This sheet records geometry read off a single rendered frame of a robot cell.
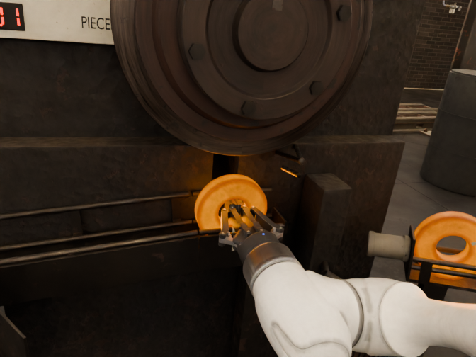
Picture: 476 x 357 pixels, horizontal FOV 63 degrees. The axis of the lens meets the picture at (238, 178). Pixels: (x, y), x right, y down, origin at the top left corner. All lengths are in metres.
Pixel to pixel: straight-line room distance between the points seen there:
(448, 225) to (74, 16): 0.85
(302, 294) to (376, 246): 0.43
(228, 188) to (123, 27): 0.35
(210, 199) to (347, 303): 0.35
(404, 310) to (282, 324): 0.17
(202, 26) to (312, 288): 0.40
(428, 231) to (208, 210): 0.48
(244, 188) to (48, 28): 0.47
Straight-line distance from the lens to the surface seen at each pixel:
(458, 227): 0.95
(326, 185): 0.89
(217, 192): 0.79
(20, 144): 0.84
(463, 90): 3.33
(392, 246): 0.96
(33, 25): 0.82
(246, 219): 0.77
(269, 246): 0.63
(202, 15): 0.61
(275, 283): 0.57
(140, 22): 0.66
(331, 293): 0.57
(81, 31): 0.81
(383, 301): 0.61
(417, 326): 0.59
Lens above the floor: 1.14
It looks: 23 degrees down
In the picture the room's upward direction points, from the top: 6 degrees clockwise
